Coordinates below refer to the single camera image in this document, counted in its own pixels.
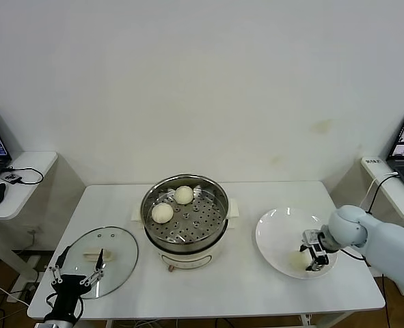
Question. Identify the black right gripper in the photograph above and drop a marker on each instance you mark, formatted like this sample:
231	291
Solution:
323	251

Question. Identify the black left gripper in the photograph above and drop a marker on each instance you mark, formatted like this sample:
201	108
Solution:
67	289

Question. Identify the white steamed baozi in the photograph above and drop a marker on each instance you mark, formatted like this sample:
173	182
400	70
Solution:
297	261
162	213
183	195

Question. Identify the round glass pot lid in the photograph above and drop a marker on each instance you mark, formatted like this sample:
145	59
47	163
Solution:
121	244

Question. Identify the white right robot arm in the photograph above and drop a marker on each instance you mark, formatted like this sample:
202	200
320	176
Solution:
386	239

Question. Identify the steel steamer basket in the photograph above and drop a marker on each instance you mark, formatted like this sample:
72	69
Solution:
195	222

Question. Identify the white round plate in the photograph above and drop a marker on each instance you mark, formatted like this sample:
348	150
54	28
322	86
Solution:
280	235

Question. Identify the white side table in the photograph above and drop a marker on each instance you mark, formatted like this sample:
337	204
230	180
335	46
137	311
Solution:
401	205
34	164

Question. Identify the cream electric cooking pot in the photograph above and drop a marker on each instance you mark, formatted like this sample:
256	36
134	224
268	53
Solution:
188	260

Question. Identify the small black hub box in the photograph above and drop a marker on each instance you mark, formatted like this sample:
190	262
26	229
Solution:
11	177

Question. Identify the small white label sticker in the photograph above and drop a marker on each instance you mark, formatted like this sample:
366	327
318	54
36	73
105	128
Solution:
373	162

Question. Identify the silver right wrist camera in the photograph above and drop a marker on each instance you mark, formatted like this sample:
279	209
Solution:
311	238

